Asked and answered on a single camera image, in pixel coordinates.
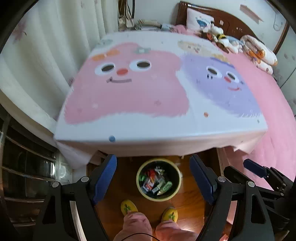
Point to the pink strawberry carton box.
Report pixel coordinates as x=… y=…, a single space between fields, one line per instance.
x=149 y=184

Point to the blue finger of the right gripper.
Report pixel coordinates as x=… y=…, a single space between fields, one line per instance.
x=254 y=166

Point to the hanging cream bags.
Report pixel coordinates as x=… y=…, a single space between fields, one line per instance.
x=125 y=15

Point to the right yellow slipper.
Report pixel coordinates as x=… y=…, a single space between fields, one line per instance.
x=170 y=214

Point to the round black trash bin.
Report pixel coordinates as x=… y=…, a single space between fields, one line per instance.
x=167 y=171

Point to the pink pyjama leg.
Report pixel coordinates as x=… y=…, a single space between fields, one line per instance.
x=169 y=230
x=136 y=226

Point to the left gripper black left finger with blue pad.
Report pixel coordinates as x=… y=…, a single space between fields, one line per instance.
x=68 y=212

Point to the wooden headboard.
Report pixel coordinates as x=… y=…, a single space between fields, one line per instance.
x=259 y=19

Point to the dark metal shelf rack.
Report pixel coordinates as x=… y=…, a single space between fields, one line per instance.
x=28 y=167

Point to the plush toy pile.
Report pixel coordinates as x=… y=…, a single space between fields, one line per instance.
x=224 y=42

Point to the right pink pyjama leg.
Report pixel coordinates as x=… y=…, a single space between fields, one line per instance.
x=169 y=230

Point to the green paper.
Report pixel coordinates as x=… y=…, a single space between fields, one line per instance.
x=142 y=178

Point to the cartoon printed table cloth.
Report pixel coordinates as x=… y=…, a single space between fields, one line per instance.
x=158 y=94

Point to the white cartoon pillow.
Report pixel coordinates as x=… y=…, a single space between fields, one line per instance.
x=197 y=21

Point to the left pink pyjama leg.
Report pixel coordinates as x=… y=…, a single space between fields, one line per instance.
x=136 y=226

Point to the white curtain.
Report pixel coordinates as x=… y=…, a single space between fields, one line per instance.
x=46 y=50

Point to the light green snack packet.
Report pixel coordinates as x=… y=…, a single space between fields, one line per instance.
x=165 y=188

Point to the stack of books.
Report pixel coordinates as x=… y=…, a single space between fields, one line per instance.
x=148 y=25

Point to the folded floral quilt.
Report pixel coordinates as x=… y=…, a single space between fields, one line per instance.
x=262 y=57

